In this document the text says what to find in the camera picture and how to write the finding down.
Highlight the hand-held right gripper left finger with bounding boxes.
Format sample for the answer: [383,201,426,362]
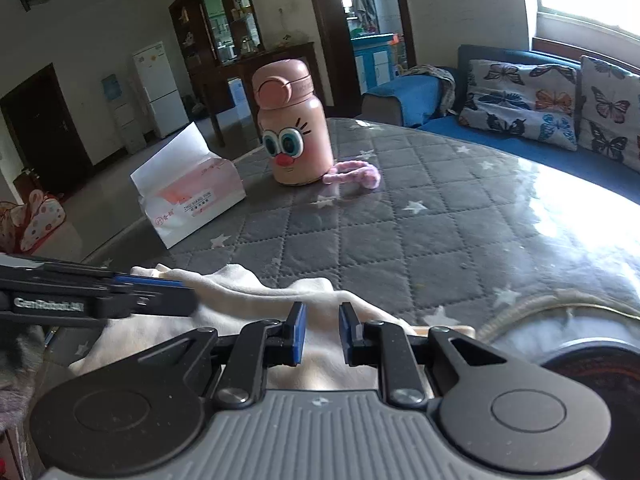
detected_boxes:
[132,301,307,408]

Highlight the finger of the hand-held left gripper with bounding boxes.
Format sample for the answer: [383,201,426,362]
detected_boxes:
[92,286,198,318]
[0,254,187,292]

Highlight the blue sofa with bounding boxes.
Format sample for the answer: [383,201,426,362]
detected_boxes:
[361,44,640,201]

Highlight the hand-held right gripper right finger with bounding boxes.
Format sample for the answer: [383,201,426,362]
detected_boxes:
[338,301,538,407]

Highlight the polka dot bag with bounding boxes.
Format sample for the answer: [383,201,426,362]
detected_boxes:
[0,189,67,256]

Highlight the hanging clothes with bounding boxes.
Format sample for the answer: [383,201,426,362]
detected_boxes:
[352,0,376,31]

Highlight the pink cartoon face water bottle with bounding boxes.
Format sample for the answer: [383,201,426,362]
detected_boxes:
[251,59,332,188]

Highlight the white refrigerator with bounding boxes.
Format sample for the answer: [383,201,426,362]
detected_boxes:
[131,41,190,139]

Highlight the pink fluffy strap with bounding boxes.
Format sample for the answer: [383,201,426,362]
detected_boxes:
[321,159,382,192]

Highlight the dark wooden display cabinet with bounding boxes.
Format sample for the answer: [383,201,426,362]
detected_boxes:
[169,0,326,148]

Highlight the dark wooden door frame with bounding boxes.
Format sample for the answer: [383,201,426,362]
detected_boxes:
[300,0,418,121]

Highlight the light blue wall poster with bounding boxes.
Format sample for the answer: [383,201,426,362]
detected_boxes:
[101,74,124,104]

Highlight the wide butterfly print cushion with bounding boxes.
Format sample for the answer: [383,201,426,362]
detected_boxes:
[457,58,581,152]

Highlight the person's left forearm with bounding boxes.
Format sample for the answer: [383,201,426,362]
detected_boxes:
[0,325,51,431]

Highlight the grey drawer cabinet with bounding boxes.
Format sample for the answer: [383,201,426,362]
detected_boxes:
[111,99,148,157]

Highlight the tall butterfly print cushion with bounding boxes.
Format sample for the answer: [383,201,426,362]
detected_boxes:
[575,55,640,173]

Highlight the white pink tissue pack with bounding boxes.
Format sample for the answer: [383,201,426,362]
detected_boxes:
[130,122,247,250]

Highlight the blue cabinet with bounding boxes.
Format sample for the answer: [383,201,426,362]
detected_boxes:
[351,32,405,98]

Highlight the round black table insert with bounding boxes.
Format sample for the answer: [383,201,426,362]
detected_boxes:
[537,337,640,480]

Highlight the cream sweatshirt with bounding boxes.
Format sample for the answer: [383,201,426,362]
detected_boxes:
[67,262,476,396]

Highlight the grey quilted star tablecloth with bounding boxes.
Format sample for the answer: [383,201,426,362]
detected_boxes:
[45,116,640,396]

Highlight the dark wooden door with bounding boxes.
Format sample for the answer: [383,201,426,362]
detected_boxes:
[0,62,93,201]

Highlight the grey patterned throw cloth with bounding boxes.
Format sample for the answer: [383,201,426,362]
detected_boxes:
[397,64,457,113]

